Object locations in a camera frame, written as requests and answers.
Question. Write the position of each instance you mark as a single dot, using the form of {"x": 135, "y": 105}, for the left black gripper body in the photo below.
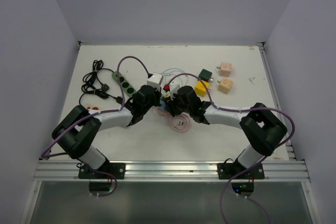
{"x": 155, "y": 101}

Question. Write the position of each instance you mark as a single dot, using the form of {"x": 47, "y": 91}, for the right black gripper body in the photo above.
{"x": 176, "y": 106}

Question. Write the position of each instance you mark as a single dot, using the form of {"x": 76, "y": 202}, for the blue charger cube front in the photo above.
{"x": 162, "y": 106}

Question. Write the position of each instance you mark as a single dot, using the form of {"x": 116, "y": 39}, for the pink round charging base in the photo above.
{"x": 162, "y": 111}

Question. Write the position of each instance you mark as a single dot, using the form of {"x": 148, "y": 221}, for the yellow cube adapter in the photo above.
{"x": 200, "y": 88}

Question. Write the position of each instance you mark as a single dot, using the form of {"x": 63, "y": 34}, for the green power strip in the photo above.
{"x": 128, "y": 89}

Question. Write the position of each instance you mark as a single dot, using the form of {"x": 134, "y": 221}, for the dark green cube adapter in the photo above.
{"x": 206, "y": 75}

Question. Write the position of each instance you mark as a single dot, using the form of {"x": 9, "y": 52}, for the beige cube adapter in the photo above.
{"x": 224, "y": 85}

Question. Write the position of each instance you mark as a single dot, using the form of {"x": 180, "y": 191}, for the pink cube adapter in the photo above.
{"x": 224, "y": 69}

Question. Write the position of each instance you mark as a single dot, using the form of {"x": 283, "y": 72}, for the beige power strip red sockets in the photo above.
{"x": 91, "y": 107}

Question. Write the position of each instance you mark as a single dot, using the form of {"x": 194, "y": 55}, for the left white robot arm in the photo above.
{"x": 79, "y": 128}

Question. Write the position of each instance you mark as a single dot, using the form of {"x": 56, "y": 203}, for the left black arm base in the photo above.
{"x": 111, "y": 171}

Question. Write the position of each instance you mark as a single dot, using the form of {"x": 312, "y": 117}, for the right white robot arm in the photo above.
{"x": 262, "y": 128}

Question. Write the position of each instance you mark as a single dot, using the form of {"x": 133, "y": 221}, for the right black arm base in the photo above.
{"x": 229, "y": 168}

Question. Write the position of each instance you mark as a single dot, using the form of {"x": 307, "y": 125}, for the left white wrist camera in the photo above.
{"x": 155, "y": 80}

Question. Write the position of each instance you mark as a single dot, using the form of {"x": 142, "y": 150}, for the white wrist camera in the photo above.
{"x": 172, "y": 89}
{"x": 155, "y": 80}

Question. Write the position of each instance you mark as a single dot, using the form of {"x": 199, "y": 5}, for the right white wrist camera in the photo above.
{"x": 172, "y": 89}

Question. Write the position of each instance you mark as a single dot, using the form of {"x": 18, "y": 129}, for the aluminium frame rail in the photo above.
{"x": 170, "y": 171}

